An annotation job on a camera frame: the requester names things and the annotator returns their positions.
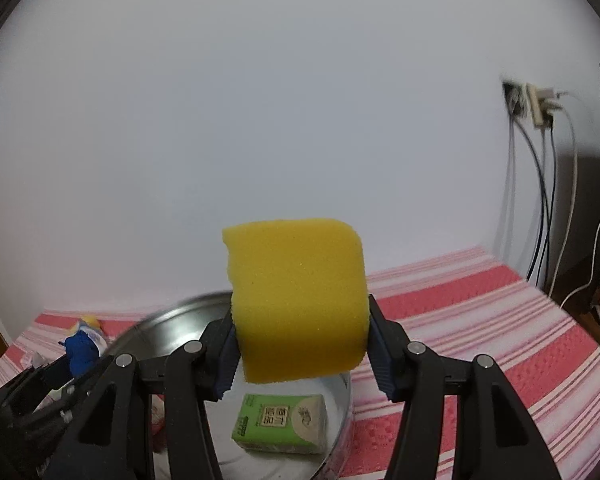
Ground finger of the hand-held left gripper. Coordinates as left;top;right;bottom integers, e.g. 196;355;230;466
27;356;76;393

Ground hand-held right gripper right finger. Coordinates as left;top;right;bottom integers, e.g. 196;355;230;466
367;294;564;480

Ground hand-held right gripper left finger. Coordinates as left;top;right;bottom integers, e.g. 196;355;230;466
45;306;242;480

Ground blue cloth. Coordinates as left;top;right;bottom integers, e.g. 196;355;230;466
63;331;102;379

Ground round metal tin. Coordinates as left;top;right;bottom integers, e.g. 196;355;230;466
99;289;357;480

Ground green tissue pack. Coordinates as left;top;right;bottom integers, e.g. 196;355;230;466
231;393;331;456

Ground yellow sponge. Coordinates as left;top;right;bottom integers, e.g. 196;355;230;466
222;217;370;385

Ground white tube with yellow cap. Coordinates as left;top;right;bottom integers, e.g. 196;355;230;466
70;315;112;357

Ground white red packet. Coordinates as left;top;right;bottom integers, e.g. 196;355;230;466
150;394;169;437

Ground red striped cloth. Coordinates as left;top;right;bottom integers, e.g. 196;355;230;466
0;245;600;480

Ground black cable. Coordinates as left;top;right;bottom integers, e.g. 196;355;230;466
509;112;557;288

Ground wall socket with plugs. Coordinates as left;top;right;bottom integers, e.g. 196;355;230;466
524;82;563;130

